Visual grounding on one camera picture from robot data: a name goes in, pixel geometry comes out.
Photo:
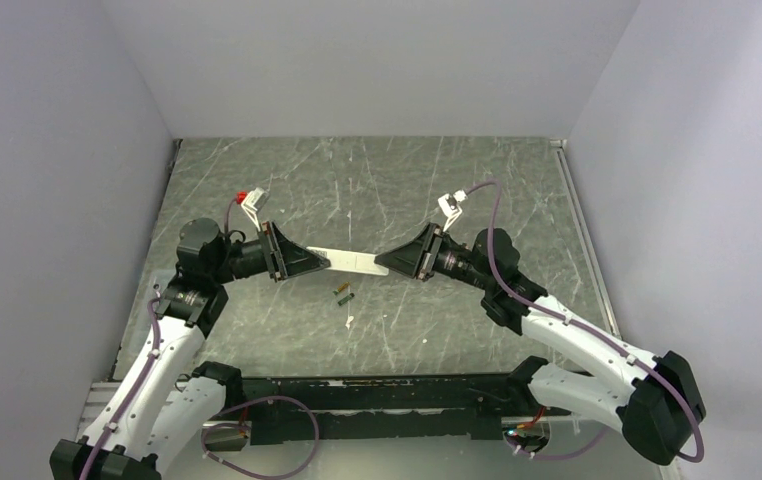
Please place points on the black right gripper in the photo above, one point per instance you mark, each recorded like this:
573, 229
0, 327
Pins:
417, 258

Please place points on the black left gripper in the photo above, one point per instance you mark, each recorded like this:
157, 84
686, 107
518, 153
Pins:
287, 259

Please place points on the white remote control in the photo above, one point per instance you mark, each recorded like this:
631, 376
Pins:
350, 261

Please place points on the green AAA battery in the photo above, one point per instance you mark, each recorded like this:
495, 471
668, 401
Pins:
345, 299

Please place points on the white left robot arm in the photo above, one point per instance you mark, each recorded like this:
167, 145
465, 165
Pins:
140, 431

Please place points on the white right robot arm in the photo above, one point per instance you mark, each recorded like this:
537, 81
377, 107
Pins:
652, 400

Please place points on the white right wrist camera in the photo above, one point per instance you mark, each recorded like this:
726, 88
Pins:
450, 206

